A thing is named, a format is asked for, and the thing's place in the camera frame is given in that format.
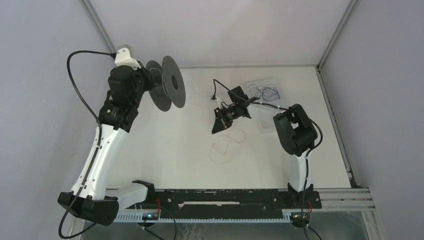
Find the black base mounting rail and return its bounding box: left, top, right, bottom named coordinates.
left=129, top=183, right=323, bottom=219

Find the white slotted cable duct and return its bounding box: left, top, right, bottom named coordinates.
left=113, top=211, right=301, bottom=223

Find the dark grey perforated spool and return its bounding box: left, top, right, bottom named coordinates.
left=145, top=55, right=186, bottom=112

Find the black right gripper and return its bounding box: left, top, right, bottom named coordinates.
left=211, top=104, right=239, bottom=135

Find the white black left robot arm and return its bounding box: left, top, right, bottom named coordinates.
left=57, top=60, right=163, bottom=226

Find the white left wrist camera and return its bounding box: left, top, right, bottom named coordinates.
left=114, top=47, right=142, bottom=70

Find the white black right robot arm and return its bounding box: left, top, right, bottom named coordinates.
left=211, top=86, right=322, bottom=208

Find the blue cable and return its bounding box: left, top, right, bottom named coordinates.
left=248, top=83, right=281, bottom=102

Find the white beaded cable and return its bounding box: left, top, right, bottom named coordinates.
left=149, top=67, right=247, bottom=166

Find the clear plastic two-compartment tray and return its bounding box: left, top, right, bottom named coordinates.
left=244, top=76, right=287, bottom=134

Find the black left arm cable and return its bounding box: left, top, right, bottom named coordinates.
left=58, top=50, right=117, bottom=239

